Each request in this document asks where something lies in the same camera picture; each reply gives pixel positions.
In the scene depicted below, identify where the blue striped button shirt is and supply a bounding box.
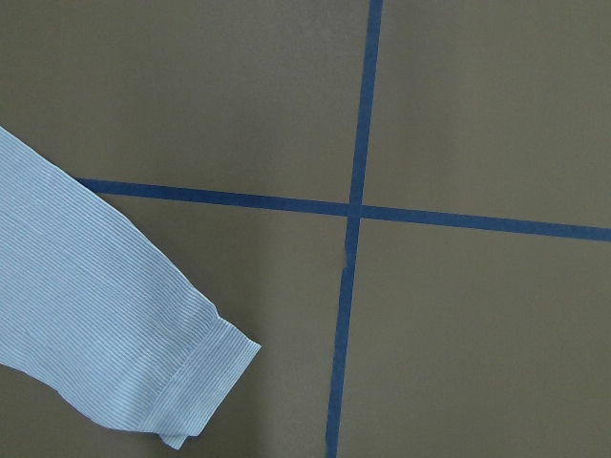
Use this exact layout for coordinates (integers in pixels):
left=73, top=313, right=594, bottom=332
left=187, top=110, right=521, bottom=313
left=1, top=132, right=259, bottom=435

